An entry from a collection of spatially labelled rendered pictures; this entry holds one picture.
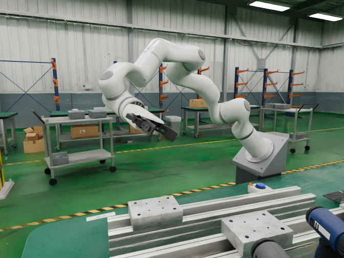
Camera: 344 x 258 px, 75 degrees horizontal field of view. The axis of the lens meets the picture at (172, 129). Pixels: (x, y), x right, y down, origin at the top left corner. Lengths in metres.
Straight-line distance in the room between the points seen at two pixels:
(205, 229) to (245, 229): 0.19
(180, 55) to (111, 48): 7.30
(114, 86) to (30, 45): 7.60
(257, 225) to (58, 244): 0.63
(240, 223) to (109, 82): 0.57
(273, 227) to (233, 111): 0.68
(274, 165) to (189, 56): 0.83
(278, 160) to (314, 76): 12.85
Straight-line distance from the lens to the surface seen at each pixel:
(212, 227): 0.84
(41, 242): 0.94
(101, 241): 0.87
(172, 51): 1.04
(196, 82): 1.16
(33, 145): 5.40
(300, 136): 5.35
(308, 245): 0.82
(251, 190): 1.13
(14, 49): 8.30
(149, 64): 0.91
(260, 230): 0.71
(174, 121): 5.85
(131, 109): 0.67
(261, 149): 1.47
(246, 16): 11.10
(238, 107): 1.24
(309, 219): 0.67
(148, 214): 0.74
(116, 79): 0.74
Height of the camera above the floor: 1.28
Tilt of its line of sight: 10 degrees down
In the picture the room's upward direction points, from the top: straight up
